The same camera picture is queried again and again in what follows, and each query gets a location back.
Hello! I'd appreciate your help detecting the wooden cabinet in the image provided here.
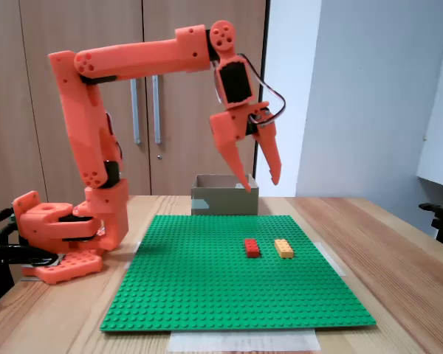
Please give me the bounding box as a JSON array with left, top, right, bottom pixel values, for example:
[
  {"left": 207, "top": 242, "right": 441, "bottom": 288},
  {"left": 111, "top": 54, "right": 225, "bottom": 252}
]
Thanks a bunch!
[{"left": 0, "top": 0, "right": 270, "bottom": 198}]

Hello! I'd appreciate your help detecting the black table clamp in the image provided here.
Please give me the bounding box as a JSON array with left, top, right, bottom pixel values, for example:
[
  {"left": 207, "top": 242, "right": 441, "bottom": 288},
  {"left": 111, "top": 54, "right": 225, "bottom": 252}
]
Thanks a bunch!
[{"left": 0, "top": 206, "right": 60, "bottom": 310}]

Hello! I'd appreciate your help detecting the open cardboard box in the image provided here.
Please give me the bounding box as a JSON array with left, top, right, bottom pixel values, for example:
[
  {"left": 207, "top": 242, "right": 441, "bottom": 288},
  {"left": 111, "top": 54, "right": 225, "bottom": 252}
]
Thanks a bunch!
[{"left": 190, "top": 173, "right": 260, "bottom": 217}]

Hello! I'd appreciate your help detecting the green lego baseplate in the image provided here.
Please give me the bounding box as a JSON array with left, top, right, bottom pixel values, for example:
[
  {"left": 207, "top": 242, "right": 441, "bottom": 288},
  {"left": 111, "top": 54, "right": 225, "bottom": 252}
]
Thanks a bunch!
[{"left": 99, "top": 213, "right": 377, "bottom": 333}]

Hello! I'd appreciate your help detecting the red lego block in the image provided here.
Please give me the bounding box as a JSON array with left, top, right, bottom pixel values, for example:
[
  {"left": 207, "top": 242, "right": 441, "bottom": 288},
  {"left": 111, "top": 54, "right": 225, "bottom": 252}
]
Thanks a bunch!
[{"left": 243, "top": 238, "right": 262, "bottom": 258}]

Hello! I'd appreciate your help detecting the servo cable on arm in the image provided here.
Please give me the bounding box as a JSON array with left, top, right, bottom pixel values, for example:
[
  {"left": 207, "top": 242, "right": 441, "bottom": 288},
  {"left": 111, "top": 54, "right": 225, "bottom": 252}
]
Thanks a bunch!
[{"left": 212, "top": 53, "right": 287, "bottom": 126}]

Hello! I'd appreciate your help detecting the metal cabinet handle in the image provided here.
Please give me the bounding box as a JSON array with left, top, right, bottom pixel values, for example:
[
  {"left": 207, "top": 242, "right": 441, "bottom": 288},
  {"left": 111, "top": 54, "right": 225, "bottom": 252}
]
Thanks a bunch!
[
  {"left": 151, "top": 74, "right": 162, "bottom": 145},
  {"left": 129, "top": 77, "right": 142, "bottom": 145}
]

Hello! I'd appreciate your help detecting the wide masking tape strip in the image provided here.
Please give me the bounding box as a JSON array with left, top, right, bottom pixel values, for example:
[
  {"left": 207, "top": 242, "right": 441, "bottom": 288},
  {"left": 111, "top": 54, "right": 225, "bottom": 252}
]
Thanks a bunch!
[{"left": 168, "top": 329, "right": 322, "bottom": 353}]

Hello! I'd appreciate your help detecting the yellow lego block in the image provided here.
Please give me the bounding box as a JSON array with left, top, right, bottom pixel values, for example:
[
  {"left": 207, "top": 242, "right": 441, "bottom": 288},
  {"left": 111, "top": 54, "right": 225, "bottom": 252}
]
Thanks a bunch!
[{"left": 273, "top": 238, "right": 295, "bottom": 260}]

